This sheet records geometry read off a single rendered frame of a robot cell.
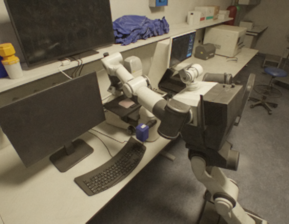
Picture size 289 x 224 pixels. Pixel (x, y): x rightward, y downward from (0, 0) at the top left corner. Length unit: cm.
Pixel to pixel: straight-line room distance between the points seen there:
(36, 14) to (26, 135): 70
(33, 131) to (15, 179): 42
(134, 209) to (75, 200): 86
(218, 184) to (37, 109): 110
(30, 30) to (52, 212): 101
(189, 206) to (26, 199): 135
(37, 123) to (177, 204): 142
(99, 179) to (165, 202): 93
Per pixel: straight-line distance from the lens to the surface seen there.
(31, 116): 96
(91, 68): 166
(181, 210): 186
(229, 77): 106
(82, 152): 127
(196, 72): 89
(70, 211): 106
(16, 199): 123
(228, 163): 108
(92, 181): 109
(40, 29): 129
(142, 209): 183
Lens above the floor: 166
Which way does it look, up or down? 35 degrees down
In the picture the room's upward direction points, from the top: straight up
